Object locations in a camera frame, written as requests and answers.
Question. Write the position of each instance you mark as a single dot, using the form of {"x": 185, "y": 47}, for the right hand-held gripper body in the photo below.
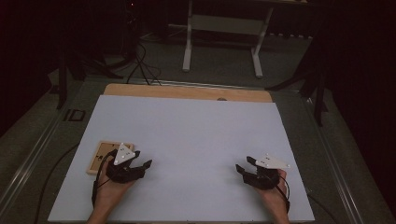
{"x": 264, "y": 177}

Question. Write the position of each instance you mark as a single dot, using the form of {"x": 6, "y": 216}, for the black stand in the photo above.
{"x": 319, "y": 93}
{"x": 62, "y": 81}

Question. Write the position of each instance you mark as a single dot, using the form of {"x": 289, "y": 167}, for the black floor socket plate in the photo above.
{"x": 74, "y": 115}

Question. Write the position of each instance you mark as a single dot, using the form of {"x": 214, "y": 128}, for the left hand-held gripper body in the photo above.
{"x": 120, "y": 172}

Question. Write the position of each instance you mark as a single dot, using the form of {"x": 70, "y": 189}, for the small wooden box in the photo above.
{"x": 99, "y": 155}

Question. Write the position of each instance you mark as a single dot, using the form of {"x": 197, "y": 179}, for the white metal desk frame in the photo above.
{"x": 224, "y": 25}

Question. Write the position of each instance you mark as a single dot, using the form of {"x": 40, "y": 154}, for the person's right hand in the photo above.
{"x": 274, "y": 196}

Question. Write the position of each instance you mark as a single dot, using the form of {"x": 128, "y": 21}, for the person's left hand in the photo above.
{"x": 110, "y": 194}

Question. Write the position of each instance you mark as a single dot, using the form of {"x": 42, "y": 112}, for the metal floor rail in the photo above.
{"x": 333, "y": 161}
{"x": 28, "y": 165}

